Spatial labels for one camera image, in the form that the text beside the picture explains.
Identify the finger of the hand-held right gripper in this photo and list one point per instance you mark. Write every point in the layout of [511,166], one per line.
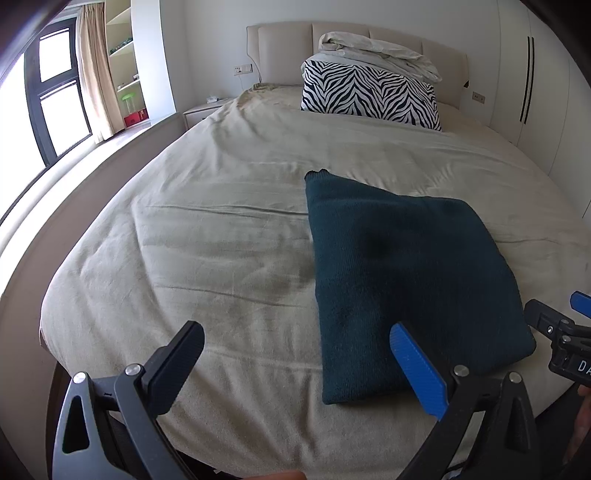
[540,318]
[581,302]

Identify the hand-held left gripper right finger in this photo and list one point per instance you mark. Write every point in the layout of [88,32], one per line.
[418,369]

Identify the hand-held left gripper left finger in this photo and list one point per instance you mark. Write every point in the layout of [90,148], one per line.
[178,360]

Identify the dark teal knit sweater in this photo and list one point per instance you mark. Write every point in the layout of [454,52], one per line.
[392,258]

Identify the person's right hand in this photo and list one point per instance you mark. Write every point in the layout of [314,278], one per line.
[584,415]

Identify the bed with beige sheet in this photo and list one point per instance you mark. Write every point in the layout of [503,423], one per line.
[207,230]

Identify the beige window bench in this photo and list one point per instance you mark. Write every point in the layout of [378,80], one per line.
[92,170]

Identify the white wardrobe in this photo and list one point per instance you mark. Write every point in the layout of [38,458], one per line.
[549,83]

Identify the red box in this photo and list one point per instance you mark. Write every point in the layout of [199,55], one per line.
[135,118]

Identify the beige nightstand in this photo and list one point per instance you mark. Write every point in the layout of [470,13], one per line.
[203,110]

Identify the green stool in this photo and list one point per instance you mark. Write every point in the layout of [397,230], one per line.
[128,101]

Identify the zebra print pillow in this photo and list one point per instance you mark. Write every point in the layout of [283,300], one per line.
[364,92]

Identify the black framed window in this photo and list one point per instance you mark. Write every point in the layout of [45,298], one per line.
[55,101]

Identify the beige curtain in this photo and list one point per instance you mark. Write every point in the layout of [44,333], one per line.
[94,74]

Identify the white shelf unit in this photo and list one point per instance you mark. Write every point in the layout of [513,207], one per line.
[122,50]

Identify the white folded duvet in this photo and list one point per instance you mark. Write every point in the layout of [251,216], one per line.
[369,48]

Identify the wall socket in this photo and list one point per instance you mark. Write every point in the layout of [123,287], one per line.
[479,97]
[243,69]

